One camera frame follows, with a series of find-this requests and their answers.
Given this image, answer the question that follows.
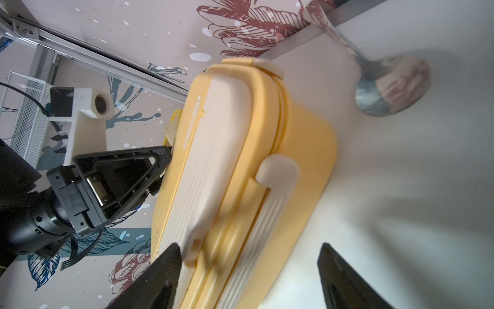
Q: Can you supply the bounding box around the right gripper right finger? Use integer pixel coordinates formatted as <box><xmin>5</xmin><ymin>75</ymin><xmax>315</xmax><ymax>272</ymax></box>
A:
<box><xmin>317</xmin><ymin>243</ymin><xmax>391</xmax><ymax>309</ymax></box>

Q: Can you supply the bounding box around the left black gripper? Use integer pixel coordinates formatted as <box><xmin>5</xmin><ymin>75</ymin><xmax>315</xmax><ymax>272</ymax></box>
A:
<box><xmin>28</xmin><ymin>145</ymin><xmax>172</xmax><ymax>239</ymax></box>

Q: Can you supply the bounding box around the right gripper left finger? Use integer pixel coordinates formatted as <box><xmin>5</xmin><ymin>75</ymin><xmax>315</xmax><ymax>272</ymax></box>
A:
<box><xmin>108</xmin><ymin>243</ymin><xmax>182</xmax><ymax>309</ymax></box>

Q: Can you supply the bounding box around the yellow lunch box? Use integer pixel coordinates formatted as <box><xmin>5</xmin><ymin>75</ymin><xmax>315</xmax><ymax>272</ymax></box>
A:
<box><xmin>151</xmin><ymin>58</ymin><xmax>337</xmax><ymax>308</ymax></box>

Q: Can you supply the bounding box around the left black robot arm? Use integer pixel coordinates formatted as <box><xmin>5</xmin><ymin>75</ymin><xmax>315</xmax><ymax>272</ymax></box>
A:
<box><xmin>1</xmin><ymin>143</ymin><xmax>172</xmax><ymax>268</ymax></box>

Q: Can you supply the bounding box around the metal spoon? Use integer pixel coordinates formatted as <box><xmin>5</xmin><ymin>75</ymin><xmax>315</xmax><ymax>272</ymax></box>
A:
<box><xmin>302</xmin><ymin>1</ymin><xmax>432</xmax><ymax>117</ymax></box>

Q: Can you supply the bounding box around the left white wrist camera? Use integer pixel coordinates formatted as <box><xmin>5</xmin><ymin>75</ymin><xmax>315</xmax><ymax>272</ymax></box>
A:
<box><xmin>49</xmin><ymin>86</ymin><xmax>114</xmax><ymax>166</ymax></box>

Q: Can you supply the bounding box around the white wire shelf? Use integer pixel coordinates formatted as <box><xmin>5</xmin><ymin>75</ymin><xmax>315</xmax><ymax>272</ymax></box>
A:
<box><xmin>1</xmin><ymin>72</ymin><xmax>52</xmax><ymax>168</ymax></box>

